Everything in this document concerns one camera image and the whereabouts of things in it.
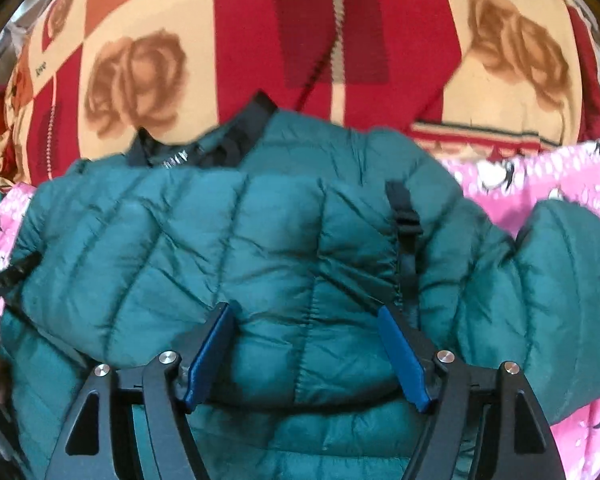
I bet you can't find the red floral printed blanket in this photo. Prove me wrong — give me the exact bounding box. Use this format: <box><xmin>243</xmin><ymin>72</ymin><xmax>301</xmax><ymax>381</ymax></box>
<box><xmin>5</xmin><ymin>0</ymin><xmax>600</xmax><ymax>192</ymax></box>

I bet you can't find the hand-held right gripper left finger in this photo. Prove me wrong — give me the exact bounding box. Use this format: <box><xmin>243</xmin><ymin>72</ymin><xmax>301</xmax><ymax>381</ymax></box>
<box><xmin>44</xmin><ymin>301</ymin><xmax>237</xmax><ymax>480</ymax></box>

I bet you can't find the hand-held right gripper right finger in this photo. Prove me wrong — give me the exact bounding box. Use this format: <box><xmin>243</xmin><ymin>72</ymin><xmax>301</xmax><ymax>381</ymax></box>
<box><xmin>376</xmin><ymin>304</ymin><xmax>567</xmax><ymax>480</ymax></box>

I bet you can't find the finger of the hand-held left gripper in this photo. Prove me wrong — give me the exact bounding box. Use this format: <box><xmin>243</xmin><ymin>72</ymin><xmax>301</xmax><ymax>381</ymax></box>
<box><xmin>0</xmin><ymin>253</ymin><xmax>43</xmax><ymax>312</ymax></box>

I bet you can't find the gold and red patterned cloth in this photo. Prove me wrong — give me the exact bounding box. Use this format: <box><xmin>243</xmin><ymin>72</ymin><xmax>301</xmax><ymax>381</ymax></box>
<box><xmin>0</xmin><ymin>50</ymin><xmax>36</xmax><ymax>188</ymax></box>

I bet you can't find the pink penguin printed blanket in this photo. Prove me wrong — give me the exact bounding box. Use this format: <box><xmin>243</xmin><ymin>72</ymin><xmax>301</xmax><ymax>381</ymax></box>
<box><xmin>0</xmin><ymin>139</ymin><xmax>600</xmax><ymax>480</ymax></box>

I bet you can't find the teal quilted puffer jacket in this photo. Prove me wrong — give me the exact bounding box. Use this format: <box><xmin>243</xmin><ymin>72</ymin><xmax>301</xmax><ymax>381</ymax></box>
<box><xmin>0</xmin><ymin>91</ymin><xmax>600</xmax><ymax>480</ymax></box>

